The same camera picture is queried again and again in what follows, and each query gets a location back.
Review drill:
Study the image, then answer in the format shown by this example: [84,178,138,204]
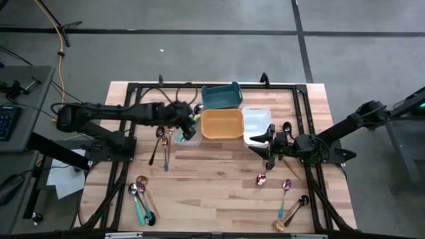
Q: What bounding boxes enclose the teal plastic bin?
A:
[201,81,244,110]

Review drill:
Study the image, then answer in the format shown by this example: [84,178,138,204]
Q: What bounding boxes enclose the grey side desk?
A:
[0,65,56,153]
[0,151,43,235]

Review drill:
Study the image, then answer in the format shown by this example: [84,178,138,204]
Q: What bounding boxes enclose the orange plastic bin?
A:
[201,108,245,140]

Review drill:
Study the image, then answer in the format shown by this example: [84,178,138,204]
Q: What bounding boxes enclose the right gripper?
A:
[248,124,296,171]

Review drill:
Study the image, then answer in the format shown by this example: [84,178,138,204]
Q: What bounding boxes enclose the iridescent rainbow spoon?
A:
[136,181,154,220]
[256,169,268,187]
[278,178,292,220]

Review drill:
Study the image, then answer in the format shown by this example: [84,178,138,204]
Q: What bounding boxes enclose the black tripod stand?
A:
[33,0,84,48]

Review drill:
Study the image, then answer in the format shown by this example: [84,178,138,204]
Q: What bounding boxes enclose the black spoon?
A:
[148,125,166,166]
[134,191,157,227]
[284,194,310,228]

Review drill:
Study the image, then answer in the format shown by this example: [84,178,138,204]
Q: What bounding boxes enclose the black equipment cart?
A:
[367,85,425,193]

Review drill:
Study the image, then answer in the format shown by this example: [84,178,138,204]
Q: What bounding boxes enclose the black desk clamp tool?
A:
[0,76,43,100]

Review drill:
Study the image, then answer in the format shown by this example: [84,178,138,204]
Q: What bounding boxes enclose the teal-handled silver spoon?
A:
[175,103,204,143]
[127,182,147,226]

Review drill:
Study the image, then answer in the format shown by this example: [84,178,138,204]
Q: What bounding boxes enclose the black computer mouse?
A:
[0,173,26,206]

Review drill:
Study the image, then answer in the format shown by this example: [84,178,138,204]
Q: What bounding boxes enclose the yellow extension cable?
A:
[33,0,66,104]

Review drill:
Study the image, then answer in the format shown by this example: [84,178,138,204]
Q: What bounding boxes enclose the black aluminium rig frame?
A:
[75,82,358,233]

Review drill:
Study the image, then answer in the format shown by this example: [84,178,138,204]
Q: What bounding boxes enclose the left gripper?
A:
[163,100,198,141]

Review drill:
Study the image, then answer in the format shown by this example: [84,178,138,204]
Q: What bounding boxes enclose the black floor cable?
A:
[0,44,34,66]

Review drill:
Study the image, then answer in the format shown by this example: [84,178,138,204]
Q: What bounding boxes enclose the silver bracket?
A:
[290,233,329,239]
[105,232,143,239]

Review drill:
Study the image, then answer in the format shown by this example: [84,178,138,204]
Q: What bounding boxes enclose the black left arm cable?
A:
[141,82,200,106]

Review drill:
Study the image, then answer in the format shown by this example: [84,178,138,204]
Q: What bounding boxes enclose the black support beam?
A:
[27,131,92,171]

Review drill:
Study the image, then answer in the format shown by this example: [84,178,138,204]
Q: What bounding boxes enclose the white paper sheets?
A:
[46,148,90,200]

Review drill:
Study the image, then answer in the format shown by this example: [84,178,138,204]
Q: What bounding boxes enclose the black backlit keyboard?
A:
[0,106,21,143]

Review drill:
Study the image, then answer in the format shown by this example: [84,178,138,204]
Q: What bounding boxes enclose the white plastic bin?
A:
[241,106,273,149]

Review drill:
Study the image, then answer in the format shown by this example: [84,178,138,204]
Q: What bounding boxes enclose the gold spoon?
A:
[272,202,301,232]
[281,158,301,182]
[135,175,161,220]
[167,127,174,163]
[160,136,169,173]

